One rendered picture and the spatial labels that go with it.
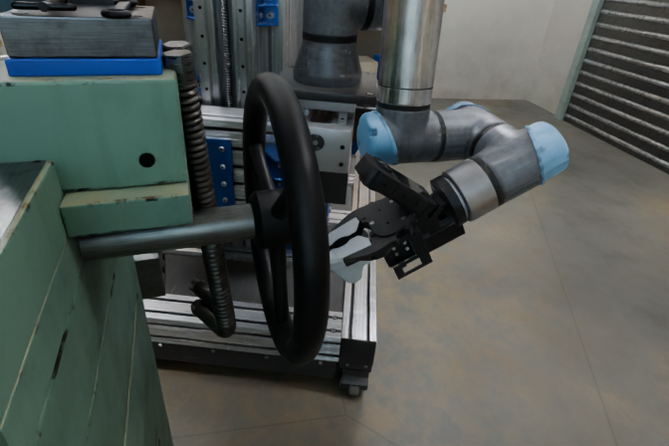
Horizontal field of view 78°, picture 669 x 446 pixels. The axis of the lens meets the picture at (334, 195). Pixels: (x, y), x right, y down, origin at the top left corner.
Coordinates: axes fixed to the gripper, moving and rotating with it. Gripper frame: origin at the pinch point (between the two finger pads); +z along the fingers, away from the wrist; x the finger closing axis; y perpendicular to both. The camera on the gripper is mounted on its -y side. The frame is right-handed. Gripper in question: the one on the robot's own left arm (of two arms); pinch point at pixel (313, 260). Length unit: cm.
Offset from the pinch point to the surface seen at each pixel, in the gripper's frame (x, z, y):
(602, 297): 42, -77, 123
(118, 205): -10.0, 8.6, -23.5
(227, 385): 34, 46, 56
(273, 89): -7.3, -6.5, -24.9
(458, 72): 300, -156, 148
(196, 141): -4.1, 2.0, -22.9
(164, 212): -9.8, 6.3, -21.0
